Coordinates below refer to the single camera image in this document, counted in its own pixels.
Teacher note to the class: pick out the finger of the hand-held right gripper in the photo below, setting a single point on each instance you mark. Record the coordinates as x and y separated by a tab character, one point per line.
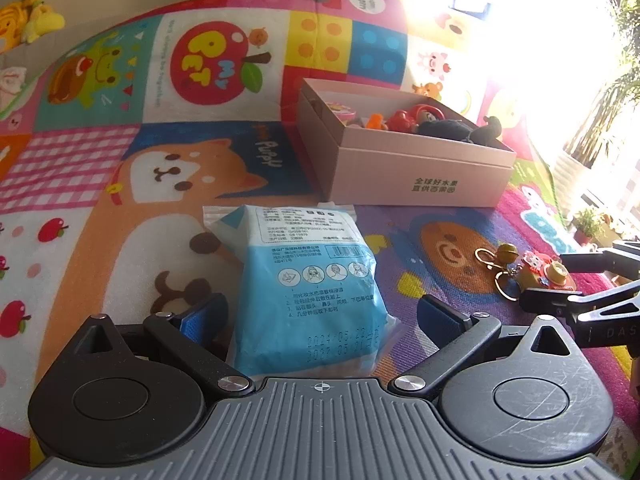
550	301
590	262

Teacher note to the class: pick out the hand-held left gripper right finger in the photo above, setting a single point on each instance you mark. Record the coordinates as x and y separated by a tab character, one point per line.
442	319

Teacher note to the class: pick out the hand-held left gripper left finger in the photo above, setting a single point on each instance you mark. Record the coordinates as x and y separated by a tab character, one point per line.
202	320

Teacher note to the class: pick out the blue tissue pack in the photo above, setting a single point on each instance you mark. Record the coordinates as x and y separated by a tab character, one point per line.
310	285

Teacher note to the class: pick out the pink cardboard box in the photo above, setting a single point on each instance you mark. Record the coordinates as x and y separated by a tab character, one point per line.
390	175

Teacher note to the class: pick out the black plush toy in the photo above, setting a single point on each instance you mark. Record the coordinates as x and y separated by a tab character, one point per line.
450	130

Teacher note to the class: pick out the red toy figure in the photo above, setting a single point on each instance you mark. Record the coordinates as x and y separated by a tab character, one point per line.
405	120

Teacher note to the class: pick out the orange toy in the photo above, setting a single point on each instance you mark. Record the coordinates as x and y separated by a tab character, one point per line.
376	121

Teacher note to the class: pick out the small potted plant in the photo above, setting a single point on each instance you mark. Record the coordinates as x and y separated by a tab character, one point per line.
587	225

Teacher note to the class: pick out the large potted plant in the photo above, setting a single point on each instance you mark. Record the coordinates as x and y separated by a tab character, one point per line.
610	110

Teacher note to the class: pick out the colourful printed play mat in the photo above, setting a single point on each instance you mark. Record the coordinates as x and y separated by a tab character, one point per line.
75	175

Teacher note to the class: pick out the pink round toy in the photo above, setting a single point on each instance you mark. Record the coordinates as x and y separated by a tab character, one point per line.
341	111

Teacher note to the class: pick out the pink and white cloth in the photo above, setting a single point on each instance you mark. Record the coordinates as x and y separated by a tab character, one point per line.
11	85

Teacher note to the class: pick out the yellow bird plush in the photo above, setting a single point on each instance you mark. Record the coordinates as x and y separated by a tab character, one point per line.
45	20

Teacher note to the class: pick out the orange tiger plush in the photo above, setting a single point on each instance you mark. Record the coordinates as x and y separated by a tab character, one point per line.
10	27

